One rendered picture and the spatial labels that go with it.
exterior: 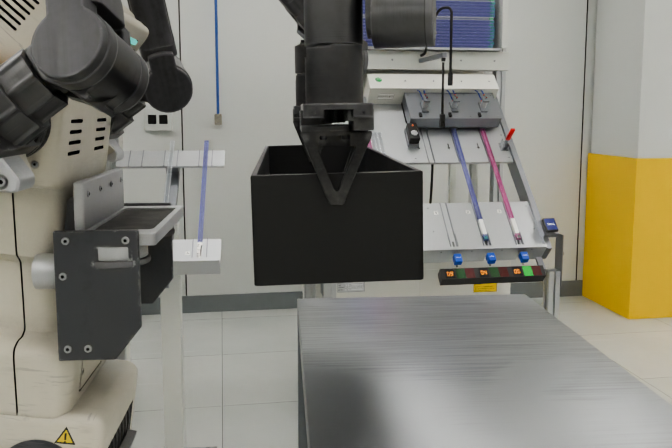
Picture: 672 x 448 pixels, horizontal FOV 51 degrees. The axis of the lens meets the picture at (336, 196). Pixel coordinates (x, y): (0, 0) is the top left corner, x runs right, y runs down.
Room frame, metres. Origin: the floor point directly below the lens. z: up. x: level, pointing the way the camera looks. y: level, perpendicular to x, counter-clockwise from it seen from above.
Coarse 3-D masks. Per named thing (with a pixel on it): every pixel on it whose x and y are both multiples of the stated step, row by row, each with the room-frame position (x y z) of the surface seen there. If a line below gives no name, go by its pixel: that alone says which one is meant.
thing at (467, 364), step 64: (320, 320) 1.19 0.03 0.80; (384, 320) 1.19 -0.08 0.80; (448, 320) 1.19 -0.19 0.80; (512, 320) 1.19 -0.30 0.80; (320, 384) 0.90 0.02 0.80; (384, 384) 0.90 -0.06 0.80; (448, 384) 0.90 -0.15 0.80; (512, 384) 0.90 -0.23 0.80; (576, 384) 0.90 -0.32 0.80; (640, 384) 0.90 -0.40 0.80
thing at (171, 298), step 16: (176, 224) 2.16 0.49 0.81; (176, 288) 2.16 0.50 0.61; (160, 304) 2.16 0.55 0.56; (176, 304) 2.16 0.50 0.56; (176, 320) 2.16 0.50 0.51; (176, 336) 2.16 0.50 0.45; (176, 352) 2.16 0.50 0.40; (176, 368) 2.16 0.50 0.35; (176, 384) 2.16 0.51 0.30; (176, 400) 2.16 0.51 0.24; (176, 416) 2.16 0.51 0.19; (176, 432) 2.16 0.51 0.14
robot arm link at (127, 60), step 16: (128, 48) 0.75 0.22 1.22; (32, 64) 0.73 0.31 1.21; (128, 64) 0.74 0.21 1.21; (48, 80) 0.72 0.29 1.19; (112, 80) 0.72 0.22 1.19; (128, 80) 0.74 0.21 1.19; (80, 96) 0.71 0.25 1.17; (96, 96) 0.73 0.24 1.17; (112, 96) 0.74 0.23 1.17; (128, 96) 0.76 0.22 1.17; (112, 112) 0.75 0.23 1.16
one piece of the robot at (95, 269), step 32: (96, 192) 0.92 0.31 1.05; (96, 224) 0.91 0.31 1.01; (128, 224) 0.92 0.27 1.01; (160, 224) 0.91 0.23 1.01; (64, 256) 0.83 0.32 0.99; (96, 256) 0.84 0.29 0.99; (128, 256) 0.84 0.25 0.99; (160, 256) 1.09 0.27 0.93; (64, 288) 0.83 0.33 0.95; (96, 288) 0.84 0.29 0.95; (128, 288) 0.84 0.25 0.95; (160, 288) 1.09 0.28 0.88; (64, 320) 0.83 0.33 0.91; (96, 320) 0.84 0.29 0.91; (128, 320) 0.84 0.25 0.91; (64, 352) 0.83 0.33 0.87; (96, 352) 0.84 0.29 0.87
